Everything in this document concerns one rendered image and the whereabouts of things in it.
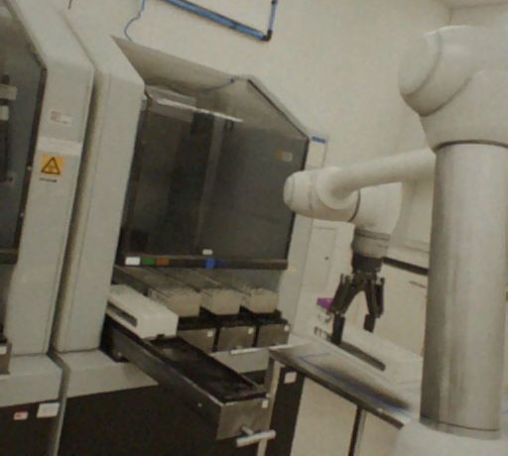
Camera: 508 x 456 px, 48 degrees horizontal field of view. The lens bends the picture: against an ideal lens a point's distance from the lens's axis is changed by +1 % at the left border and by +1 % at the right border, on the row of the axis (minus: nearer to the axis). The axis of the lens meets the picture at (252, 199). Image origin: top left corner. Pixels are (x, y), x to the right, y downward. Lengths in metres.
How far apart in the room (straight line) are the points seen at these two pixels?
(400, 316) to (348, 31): 1.81
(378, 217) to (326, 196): 0.16
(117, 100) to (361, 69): 2.55
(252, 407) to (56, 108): 0.79
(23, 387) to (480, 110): 1.09
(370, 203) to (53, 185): 0.74
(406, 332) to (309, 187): 2.50
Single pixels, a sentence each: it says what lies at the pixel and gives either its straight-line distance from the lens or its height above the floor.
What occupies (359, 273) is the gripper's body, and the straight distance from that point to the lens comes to 1.39.
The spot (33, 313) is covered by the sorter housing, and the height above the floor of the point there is 0.84.
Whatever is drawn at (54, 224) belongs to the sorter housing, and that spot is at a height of 1.06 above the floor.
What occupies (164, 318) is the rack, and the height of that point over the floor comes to 0.86.
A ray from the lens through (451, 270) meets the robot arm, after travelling 0.79.
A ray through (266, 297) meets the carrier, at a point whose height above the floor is 0.87.
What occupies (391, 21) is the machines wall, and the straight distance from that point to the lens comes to 4.03.
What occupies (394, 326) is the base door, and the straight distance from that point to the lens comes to 3.73.
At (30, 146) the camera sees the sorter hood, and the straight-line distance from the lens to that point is 1.34.
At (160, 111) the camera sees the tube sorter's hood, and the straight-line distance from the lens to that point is 1.48.
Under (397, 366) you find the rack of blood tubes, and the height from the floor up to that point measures 0.91.
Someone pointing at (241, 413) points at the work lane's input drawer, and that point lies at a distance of 1.21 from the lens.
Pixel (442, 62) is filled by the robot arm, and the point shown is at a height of 1.45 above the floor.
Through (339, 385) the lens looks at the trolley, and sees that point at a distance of 1.37.
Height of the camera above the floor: 1.27
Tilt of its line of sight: 3 degrees down
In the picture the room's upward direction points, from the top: 10 degrees clockwise
